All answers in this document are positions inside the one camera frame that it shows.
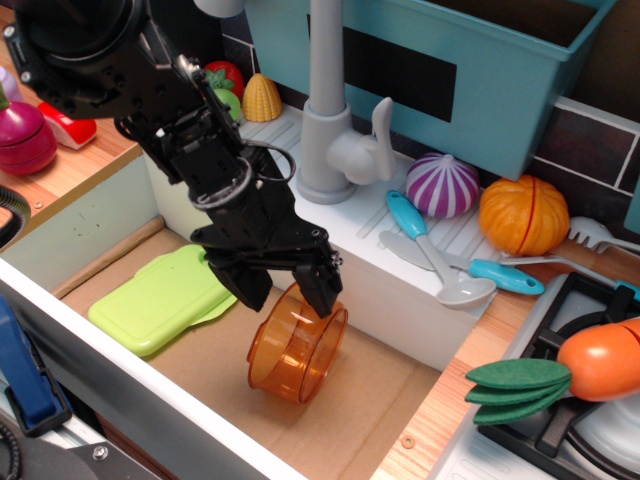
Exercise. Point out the orange toy carrot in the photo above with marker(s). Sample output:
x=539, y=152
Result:
x=597, y=364

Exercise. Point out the black stove burner grate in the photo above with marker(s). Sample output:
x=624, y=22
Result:
x=572, y=438

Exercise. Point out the red toy tomato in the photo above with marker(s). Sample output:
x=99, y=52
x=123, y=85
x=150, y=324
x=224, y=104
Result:
x=225, y=75

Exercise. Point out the lavender toy piece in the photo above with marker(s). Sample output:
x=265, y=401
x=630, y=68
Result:
x=10, y=86

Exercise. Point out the teal plastic bin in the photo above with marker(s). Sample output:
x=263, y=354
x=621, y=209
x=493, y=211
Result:
x=476, y=79

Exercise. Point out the grey toy faucet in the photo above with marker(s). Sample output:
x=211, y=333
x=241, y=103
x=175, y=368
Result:
x=300, y=45

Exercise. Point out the grey spoon blue handle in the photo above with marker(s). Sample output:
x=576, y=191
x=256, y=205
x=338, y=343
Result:
x=456, y=293

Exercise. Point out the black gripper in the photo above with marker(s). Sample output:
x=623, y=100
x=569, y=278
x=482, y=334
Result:
x=261, y=230

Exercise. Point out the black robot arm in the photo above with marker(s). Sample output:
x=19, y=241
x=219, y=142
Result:
x=110, y=59

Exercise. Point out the green toy apple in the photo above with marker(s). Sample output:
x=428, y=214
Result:
x=231, y=101

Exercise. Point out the grey toy pasta server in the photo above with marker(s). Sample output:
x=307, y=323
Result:
x=585, y=232

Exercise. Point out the blue clamp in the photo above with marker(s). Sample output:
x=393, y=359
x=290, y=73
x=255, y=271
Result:
x=33, y=393

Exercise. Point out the grey knife blue handle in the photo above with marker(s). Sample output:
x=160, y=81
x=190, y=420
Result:
x=506, y=277

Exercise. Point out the orange toy pumpkin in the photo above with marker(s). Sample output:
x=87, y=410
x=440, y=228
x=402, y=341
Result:
x=526, y=217

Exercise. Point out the magenta toy beet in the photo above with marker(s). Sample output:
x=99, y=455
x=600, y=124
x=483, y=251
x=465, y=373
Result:
x=28, y=144

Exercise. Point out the grey metal base plate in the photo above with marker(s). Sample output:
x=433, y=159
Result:
x=58, y=457

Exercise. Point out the red white toy slice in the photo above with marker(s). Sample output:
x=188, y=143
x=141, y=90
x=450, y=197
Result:
x=70, y=133

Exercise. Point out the yellow toy corn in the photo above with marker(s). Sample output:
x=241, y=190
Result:
x=261, y=101

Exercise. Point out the orange transparent plastic pot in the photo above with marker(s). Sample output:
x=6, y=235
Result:
x=294, y=348

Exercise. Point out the purple white striped onion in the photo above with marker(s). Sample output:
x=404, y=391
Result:
x=441, y=186

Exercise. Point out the white toy sink unit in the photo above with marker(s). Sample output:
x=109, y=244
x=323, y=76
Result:
x=389, y=300

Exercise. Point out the light green cutting board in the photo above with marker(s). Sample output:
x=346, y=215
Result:
x=170, y=294

